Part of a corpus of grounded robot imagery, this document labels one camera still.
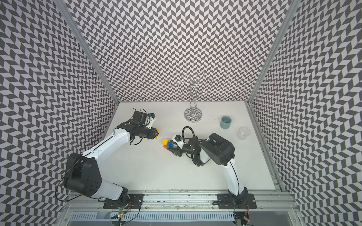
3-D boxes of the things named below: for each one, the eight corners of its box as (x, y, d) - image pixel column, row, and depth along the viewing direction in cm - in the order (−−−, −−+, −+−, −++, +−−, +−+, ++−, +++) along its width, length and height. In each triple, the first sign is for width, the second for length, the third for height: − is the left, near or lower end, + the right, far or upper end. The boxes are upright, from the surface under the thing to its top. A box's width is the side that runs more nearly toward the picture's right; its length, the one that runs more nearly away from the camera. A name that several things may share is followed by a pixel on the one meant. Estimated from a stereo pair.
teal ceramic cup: (220, 128, 103) (222, 124, 98) (219, 120, 108) (220, 115, 103) (231, 128, 103) (233, 124, 98) (229, 120, 108) (230, 115, 103)
